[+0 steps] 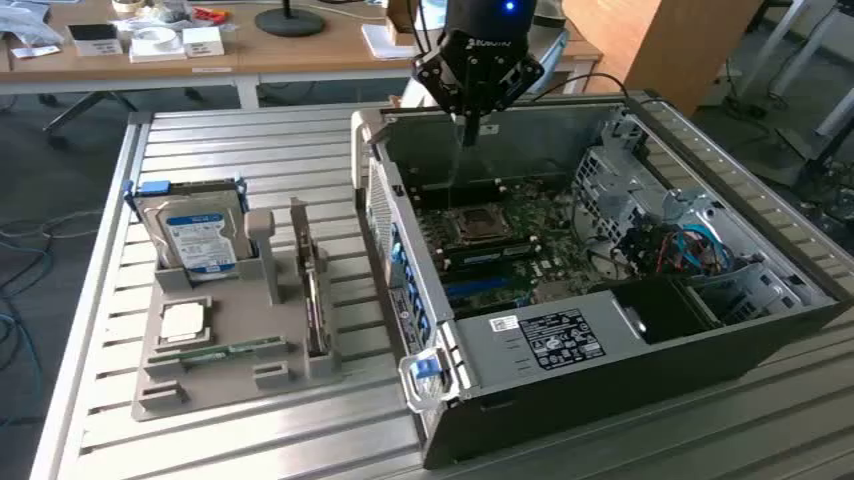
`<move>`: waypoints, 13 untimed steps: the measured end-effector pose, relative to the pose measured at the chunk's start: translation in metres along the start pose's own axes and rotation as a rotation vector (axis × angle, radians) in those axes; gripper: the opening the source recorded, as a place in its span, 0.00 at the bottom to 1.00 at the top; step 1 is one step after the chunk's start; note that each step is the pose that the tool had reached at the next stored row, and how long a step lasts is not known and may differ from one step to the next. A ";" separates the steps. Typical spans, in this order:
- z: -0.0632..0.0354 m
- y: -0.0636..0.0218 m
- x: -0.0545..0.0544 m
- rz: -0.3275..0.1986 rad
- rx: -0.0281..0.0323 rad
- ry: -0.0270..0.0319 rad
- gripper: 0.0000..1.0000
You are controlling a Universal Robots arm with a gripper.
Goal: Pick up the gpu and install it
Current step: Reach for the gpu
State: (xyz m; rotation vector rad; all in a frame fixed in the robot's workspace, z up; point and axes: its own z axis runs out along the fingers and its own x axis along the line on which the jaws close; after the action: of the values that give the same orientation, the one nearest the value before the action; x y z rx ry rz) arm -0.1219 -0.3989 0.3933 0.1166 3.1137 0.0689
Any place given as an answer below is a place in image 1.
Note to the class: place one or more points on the white metal desk frame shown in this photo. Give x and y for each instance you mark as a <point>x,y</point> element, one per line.
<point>794,50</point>

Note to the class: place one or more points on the dark ram stick with label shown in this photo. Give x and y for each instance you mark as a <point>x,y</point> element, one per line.
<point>490,256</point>

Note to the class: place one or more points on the wooden desk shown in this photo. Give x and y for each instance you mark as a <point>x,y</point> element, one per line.
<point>300,55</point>

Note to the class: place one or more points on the silver cpu chip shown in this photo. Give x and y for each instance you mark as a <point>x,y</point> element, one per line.
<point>183,322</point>

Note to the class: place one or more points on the clear plastic bag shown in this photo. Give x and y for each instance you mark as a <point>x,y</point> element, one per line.
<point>27,27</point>

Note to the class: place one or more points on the metal cpu socket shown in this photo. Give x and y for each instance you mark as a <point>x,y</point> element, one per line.
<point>481,222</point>

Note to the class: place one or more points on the brown wooden cabinet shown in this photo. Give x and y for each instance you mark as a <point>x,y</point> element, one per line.
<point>667,50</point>

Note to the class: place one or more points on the white box with tape roll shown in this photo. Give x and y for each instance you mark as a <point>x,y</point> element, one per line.
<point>156,45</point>

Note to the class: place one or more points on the green ram stick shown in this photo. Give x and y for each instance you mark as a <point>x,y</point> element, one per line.
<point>220,351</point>

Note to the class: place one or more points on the small white box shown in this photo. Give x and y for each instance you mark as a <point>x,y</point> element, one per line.
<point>202,42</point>

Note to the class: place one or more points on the white flat box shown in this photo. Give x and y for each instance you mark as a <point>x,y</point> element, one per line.
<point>387,42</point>

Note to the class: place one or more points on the silver power supply unit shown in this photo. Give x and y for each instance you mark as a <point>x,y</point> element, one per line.
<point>494,355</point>

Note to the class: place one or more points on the blue case latch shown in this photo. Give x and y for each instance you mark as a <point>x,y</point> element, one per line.
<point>423,369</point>

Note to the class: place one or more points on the hard disk with blue caddy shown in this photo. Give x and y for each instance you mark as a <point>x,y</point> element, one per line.
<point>196,240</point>

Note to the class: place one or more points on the grey plastic parts rack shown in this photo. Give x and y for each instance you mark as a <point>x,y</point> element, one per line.
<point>227,380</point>

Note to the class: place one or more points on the white box with black top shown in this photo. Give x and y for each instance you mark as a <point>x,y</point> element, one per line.
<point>95,40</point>

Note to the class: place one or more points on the black round lamp base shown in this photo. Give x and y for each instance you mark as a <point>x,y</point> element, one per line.
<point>290,24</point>

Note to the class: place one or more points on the green motherboard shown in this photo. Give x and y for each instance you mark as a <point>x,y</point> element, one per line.
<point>554,245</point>

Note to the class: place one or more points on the green nvidia graphics card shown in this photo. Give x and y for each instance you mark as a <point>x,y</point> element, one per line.
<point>314,300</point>

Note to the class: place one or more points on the black open pc case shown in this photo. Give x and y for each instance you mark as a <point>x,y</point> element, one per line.
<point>601,390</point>

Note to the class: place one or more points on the silver metal disk bay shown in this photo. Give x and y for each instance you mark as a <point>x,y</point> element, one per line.
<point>621,200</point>

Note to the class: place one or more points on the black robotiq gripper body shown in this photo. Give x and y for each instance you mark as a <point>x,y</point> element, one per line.
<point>490,30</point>

